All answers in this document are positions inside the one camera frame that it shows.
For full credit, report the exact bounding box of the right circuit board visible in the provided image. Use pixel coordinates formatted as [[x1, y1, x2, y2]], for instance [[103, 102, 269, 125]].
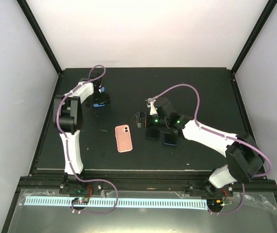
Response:
[[207, 199, 226, 206]]

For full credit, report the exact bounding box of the white slotted cable duct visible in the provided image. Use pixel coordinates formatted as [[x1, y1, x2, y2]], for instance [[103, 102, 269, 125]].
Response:
[[24, 196, 208, 210]]

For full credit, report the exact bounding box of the black aluminium frame rail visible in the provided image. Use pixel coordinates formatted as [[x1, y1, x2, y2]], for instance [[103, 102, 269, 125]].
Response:
[[29, 169, 265, 195]]

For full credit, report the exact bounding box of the black frame post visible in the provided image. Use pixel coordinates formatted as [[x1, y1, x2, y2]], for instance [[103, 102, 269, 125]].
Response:
[[17, 0, 62, 75], [230, 0, 277, 73]]

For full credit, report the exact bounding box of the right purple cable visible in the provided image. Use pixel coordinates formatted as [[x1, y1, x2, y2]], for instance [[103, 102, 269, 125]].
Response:
[[148, 83, 274, 216]]

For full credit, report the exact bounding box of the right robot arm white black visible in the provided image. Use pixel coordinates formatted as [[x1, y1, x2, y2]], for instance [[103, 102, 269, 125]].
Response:
[[133, 98, 267, 196]]

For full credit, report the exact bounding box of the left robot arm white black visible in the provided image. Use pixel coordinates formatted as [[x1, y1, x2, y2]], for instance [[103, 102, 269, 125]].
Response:
[[53, 71, 110, 194]]

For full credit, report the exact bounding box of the left black frame post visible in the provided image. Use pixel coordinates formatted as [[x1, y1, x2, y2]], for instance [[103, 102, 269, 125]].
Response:
[[17, 0, 62, 75]]

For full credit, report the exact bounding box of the blue phone case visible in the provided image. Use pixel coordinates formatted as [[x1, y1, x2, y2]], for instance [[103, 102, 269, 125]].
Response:
[[93, 87, 106, 107]]

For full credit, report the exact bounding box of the left circuit board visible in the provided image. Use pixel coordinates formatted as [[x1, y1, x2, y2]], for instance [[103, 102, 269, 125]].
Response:
[[71, 197, 89, 205]]

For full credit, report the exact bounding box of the blue smartphone black screen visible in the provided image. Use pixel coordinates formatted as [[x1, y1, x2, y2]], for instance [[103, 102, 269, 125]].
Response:
[[163, 133, 178, 146]]

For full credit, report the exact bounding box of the right black frame post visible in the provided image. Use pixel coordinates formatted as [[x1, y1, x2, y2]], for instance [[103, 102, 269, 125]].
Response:
[[230, 0, 277, 73]]

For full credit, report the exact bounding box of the pink phone case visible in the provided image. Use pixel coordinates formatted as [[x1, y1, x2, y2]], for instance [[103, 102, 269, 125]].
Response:
[[115, 125, 133, 153]]

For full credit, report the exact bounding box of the circuit board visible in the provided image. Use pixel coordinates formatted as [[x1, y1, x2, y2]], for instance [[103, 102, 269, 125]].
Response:
[[71, 197, 89, 205], [207, 199, 226, 206]]

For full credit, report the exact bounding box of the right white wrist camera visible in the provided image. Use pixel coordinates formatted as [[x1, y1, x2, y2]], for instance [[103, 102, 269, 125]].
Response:
[[146, 97, 157, 116]]

